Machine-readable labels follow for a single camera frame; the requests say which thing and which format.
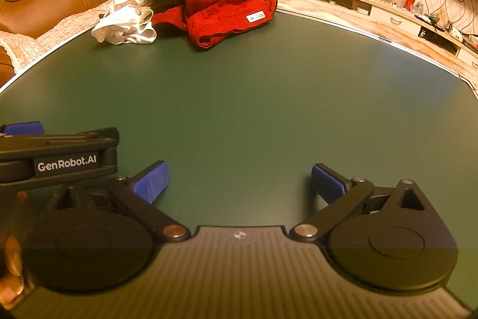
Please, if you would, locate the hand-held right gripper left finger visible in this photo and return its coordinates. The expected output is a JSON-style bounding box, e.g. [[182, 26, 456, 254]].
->
[[45, 161, 191, 242]]

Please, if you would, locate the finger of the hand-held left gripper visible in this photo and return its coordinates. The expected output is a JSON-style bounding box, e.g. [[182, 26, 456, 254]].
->
[[0, 121, 45, 136]]

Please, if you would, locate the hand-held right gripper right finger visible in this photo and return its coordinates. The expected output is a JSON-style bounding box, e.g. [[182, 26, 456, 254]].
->
[[289, 163, 430, 243]]

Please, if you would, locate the person's left hand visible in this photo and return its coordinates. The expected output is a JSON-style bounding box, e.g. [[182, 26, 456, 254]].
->
[[0, 229, 27, 310]]

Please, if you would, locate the lace sofa cover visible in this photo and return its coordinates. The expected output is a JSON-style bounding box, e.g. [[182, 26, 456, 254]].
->
[[0, 0, 113, 75]]

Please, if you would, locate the white crumpled garment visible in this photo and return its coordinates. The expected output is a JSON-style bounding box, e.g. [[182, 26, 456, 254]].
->
[[91, 0, 157, 45]]

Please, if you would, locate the white television cabinet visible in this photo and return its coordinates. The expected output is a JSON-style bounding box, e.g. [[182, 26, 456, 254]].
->
[[309, 0, 478, 73]]

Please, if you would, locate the dark cloth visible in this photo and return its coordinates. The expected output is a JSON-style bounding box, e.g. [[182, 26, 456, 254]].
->
[[151, 0, 185, 14]]

